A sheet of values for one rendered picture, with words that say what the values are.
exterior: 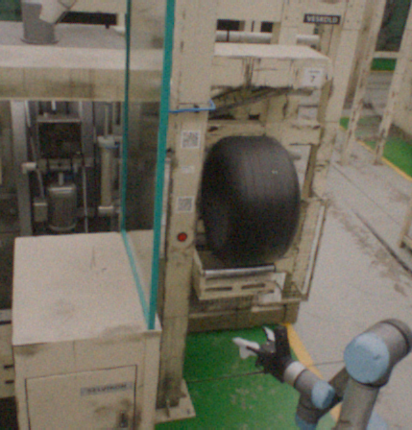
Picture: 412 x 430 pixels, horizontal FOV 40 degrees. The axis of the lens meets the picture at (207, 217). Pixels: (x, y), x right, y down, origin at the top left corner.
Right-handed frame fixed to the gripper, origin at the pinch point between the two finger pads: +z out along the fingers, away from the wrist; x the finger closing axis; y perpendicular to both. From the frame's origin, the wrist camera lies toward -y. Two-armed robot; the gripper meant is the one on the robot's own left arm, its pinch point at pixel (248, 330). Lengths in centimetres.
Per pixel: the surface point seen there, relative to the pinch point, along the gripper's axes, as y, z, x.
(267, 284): 15, 35, 54
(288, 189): -35, 31, 45
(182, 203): -19, 61, 18
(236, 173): -37, 46, 29
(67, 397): 9, 10, -62
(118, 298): -14.5, 17.8, -43.3
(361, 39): -66, 369, 600
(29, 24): -77, 113, -30
